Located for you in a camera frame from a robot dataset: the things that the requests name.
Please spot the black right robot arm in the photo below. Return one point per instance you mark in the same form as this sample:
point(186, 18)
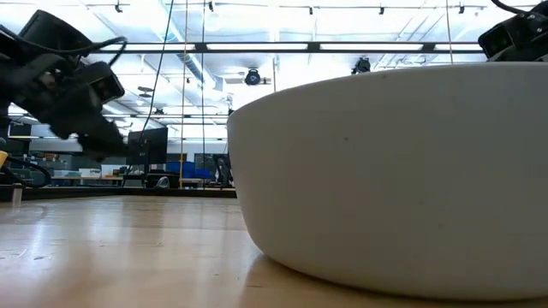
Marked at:
point(539, 6)

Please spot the black overhead crossbar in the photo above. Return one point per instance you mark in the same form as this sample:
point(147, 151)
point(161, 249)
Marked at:
point(257, 47)

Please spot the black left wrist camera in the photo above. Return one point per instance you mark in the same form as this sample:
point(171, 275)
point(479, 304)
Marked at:
point(105, 83)

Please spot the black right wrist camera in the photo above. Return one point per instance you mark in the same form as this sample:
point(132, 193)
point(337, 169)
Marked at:
point(501, 36)

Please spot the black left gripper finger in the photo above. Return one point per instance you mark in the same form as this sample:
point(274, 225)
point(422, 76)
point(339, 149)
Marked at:
point(103, 150)
point(112, 132)

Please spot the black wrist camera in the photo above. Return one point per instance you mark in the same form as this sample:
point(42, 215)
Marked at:
point(501, 36)
point(105, 83)

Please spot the large grey bowl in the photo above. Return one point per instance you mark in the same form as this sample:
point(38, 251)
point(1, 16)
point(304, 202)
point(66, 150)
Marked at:
point(385, 179)

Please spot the black aluminium table frame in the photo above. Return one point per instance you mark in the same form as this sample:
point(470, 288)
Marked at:
point(128, 192)

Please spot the black ceiling-mounted device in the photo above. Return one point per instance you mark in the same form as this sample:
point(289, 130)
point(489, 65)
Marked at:
point(362, 66)

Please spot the black overhead camera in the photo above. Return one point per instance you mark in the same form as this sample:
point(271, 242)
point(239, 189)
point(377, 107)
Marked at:
point(252, 78)

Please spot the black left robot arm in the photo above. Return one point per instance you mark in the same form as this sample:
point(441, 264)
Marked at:
point(38, 38)

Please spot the black computer monitor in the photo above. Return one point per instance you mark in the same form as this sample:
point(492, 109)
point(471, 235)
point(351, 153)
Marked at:
point(147, 145)

